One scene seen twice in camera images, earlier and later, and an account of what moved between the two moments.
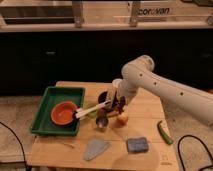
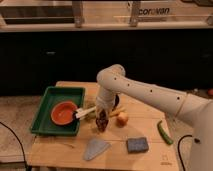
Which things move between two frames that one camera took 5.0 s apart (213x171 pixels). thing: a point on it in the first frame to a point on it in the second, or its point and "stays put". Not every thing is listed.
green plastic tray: [43, 123] stays put
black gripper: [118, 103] to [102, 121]
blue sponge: [137, 145] stays put
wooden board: [136, 139] stays put
